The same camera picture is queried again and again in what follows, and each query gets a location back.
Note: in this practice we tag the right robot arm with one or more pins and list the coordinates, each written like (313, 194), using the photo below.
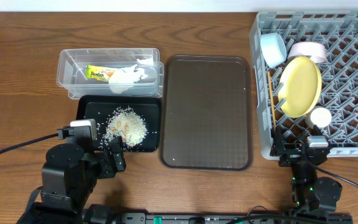
(316, 197)

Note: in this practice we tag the yellow plate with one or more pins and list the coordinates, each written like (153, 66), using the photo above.
(302, 83)

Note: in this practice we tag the yellow green snack wrapper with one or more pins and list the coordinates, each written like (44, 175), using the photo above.
(99, 73)

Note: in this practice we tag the clear plastic bin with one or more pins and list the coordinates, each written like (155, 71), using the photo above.
(73, 62)

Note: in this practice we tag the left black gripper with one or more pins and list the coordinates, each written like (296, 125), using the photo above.
(105, 162)

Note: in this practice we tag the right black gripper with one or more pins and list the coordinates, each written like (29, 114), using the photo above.
(279, 151)

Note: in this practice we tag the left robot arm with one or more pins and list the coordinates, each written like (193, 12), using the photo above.
(69, 176)

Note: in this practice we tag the rice food scraps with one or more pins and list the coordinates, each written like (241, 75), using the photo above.
(126, 124)

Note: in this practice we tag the brown plastic serving tray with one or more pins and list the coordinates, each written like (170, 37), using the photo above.
(207, 114)

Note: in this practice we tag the wooden chopstick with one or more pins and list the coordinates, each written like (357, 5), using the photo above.
(271, 99)

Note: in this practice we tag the black tray bin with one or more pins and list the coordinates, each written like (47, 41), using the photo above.
(100, 107)

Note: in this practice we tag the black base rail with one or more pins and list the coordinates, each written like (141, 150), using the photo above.
(197, 219)

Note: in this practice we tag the grey dishwasher rack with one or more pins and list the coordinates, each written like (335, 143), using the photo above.
(338, 32)

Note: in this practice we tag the white tissue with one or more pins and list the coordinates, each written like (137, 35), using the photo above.
(124, 78)

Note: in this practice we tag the pink bowl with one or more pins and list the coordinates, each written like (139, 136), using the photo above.
(313, 50)

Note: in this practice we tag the pale green cup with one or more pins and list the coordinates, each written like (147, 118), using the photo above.
(319, 116)

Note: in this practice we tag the light blue bowl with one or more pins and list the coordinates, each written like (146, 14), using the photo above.
(273, 49)

